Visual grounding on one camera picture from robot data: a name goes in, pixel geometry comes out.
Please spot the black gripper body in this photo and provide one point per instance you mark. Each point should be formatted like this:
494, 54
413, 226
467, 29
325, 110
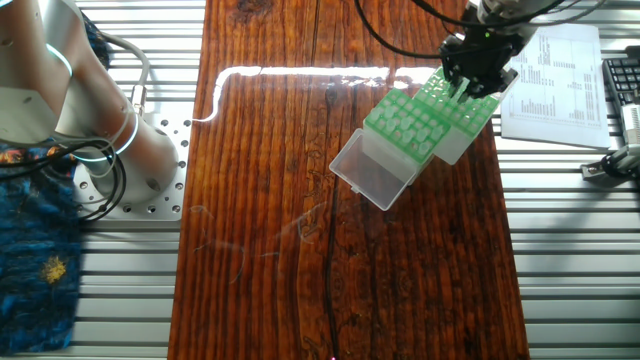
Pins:
477, 52

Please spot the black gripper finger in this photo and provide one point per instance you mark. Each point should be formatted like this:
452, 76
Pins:
454, 77
492, 82

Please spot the clear box green tip rack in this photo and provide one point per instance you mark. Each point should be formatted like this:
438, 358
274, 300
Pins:
370, 167
452, 150

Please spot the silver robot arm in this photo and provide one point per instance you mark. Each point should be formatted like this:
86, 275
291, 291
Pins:
45, 85

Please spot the white printed paper sheet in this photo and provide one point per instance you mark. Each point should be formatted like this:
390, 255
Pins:
585, 115

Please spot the black computer keyboard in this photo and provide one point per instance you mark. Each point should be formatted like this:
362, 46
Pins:
622, 75

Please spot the small grey mounted device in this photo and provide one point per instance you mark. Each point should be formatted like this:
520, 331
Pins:
600, 172

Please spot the white grey box device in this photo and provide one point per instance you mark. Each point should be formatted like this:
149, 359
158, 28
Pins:
632, 125

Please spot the brown wooden board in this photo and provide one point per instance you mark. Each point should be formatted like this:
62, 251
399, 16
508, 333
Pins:
280, 300

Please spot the blue painted cloth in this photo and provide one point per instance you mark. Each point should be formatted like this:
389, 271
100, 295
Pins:
35, 280

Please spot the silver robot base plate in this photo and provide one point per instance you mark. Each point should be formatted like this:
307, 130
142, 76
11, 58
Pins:
172, 200

